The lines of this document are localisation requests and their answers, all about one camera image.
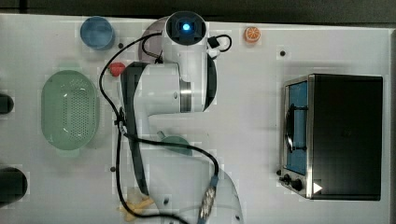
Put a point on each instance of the green perforated colander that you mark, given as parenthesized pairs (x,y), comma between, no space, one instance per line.
(69,112)

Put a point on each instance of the lilac round plate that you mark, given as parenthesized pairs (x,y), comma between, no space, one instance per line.
(151,50)

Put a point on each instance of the large black cylinder container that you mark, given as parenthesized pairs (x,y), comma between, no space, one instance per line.
(13,185)

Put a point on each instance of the orange slice toy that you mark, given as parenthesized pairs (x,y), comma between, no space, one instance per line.
(252,34)

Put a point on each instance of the pink plush strawberry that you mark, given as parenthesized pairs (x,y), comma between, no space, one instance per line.
(115,69)

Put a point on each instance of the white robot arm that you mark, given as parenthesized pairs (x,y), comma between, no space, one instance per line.
(185,182)

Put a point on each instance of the peeled banana toy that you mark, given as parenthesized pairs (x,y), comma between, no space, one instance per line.
(137,202)

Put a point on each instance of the blue cup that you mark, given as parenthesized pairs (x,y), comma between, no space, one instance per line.
(97,33)

